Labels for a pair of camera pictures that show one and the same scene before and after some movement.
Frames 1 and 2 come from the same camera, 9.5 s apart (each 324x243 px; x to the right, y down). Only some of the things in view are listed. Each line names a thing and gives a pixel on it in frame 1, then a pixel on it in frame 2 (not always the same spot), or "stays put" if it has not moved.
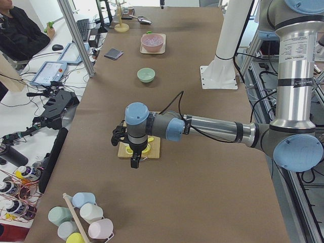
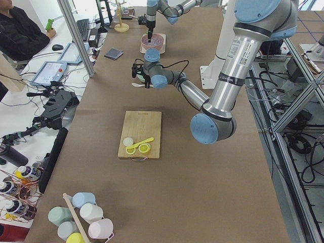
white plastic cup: (90, 212) stays put
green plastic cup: (57, 215) stays put
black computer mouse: (57, 47) stays put
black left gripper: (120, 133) -> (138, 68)
